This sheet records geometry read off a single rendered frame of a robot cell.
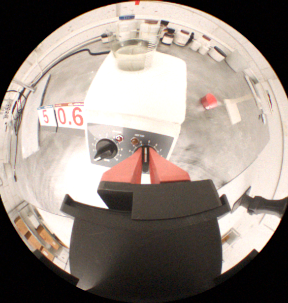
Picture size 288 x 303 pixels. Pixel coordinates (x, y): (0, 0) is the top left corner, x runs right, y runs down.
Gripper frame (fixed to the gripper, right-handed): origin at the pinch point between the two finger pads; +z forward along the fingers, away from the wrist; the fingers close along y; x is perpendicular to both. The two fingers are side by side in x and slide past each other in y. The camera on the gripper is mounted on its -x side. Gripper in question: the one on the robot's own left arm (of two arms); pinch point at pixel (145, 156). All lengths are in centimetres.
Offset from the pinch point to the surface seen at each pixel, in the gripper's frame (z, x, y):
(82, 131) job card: 6.3, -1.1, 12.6
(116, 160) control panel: 1.4, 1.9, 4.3
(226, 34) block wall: 24, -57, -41
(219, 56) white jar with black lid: 25, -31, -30
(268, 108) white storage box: 25, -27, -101
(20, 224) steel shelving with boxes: -85, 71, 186
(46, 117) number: 6.2, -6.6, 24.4
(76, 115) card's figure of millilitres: 6.0, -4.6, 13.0
